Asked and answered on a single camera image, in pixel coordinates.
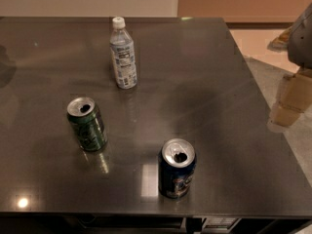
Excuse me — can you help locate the blue pepsi can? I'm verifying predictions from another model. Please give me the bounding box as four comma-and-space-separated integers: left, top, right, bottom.
158, 138, 197, 199

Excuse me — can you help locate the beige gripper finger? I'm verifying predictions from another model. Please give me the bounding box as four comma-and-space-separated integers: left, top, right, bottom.
267, 67, 312, 133

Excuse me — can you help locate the drawer unit under table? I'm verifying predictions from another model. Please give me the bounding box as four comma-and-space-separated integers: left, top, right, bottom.
78, 216, 239, 233

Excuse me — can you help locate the clear plastic water bottle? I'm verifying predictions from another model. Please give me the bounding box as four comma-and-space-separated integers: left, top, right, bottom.
110, 17, 137, 89

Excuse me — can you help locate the green soda can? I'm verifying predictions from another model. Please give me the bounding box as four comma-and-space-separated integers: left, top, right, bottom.
67, 97, 107, 152

